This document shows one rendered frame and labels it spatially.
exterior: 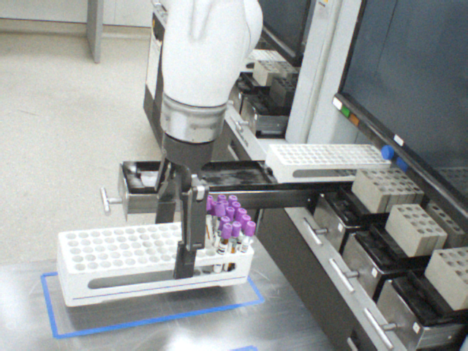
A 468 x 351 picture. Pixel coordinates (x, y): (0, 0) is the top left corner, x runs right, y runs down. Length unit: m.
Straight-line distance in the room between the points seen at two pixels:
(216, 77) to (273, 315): 0.42
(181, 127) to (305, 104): 0.88
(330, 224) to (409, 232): 0.20
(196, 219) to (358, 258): 0.51
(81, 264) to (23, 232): 1.61
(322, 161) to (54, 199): 1.55
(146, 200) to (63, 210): 1.38
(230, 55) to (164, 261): 0.34
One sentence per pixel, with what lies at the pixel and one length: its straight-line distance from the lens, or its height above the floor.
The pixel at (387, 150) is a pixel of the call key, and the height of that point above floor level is 0.99.
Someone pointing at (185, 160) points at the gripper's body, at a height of 1.08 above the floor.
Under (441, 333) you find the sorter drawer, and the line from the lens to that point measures 1.13.
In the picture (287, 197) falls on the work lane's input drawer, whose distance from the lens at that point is 1.36.
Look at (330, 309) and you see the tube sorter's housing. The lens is 1.37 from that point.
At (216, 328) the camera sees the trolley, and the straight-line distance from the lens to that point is 0.94.
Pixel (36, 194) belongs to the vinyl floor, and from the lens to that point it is 2.71.
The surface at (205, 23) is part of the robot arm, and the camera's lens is 0.73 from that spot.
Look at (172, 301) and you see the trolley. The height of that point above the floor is 0.82.
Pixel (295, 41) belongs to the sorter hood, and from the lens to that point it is 1.68.
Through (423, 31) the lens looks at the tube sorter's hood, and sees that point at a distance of 1.20.
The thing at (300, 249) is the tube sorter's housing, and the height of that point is 0.63.
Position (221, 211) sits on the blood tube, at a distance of 0.92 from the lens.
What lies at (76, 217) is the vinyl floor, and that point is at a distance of 2.56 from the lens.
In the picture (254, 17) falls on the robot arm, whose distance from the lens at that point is 0.88.
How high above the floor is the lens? 1.47
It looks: 29 degrees down
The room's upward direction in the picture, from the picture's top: 11 degrees clockwise
